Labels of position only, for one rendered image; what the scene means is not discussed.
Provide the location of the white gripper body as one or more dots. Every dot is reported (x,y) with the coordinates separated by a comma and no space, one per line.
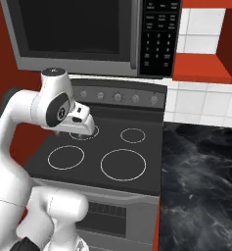
(83,127)

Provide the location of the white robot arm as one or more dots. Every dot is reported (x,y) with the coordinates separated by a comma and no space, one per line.
(9,183)

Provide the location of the grey stove knob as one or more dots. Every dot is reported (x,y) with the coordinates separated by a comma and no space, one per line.
(100,95)
(154,99)
(83,94)
(117,97)
(135,98)

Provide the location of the black hob stove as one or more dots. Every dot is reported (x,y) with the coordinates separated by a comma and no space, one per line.
(120,163)

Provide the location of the grey microwave oven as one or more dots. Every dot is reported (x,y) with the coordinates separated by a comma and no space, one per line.
(88,63)

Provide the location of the dark microwave door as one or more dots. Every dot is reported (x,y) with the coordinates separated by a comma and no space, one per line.
(71,29)

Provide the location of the red tall cupboard panel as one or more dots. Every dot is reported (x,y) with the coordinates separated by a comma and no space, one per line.
(3,59)

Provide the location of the grey oven door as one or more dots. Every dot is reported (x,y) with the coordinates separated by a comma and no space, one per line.
(137,222)

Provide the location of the red base cupboard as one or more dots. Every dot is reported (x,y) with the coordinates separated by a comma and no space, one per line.
(156,228)

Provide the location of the red wall cupboard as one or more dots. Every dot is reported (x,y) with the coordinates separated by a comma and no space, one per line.
(199,67)

